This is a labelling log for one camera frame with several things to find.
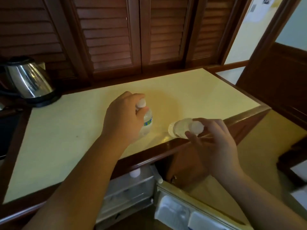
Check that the wooden door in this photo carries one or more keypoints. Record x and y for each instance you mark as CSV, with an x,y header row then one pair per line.
x,y
283,79

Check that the person's left hand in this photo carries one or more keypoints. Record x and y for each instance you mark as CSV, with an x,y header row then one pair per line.
x,y
122,122

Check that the white mini fridge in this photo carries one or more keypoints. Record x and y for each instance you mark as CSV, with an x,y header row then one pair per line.
x,y
127,189

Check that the dark wooden furniture piece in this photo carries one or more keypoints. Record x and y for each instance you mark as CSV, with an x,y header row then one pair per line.
x,y
290,160

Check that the person's right hand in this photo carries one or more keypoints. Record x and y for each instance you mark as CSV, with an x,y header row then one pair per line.
x,y
220,158

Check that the white paper towel roll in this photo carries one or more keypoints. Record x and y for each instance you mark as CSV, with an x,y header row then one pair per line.
x,y
134,174

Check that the person's left forearm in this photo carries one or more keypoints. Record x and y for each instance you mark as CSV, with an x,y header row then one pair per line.
x,y
72,189

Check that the stainless steel kettle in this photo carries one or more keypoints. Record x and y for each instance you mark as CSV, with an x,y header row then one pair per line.
x,y
26,79

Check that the clear bottle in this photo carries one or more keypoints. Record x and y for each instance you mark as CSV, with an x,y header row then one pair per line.
x,y
180,128

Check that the white paper notice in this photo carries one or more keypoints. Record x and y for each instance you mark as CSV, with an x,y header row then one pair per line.
x,y
257,11

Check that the wooden louvered shutter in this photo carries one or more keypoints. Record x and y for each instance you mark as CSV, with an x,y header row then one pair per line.
x,y
168,33
211,26
108,33
31,33

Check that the wooden table with yellow top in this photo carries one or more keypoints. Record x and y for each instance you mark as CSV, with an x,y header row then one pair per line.
x,y
72,131

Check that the white rectangular box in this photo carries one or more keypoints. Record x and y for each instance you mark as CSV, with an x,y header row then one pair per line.
x,y
301,196

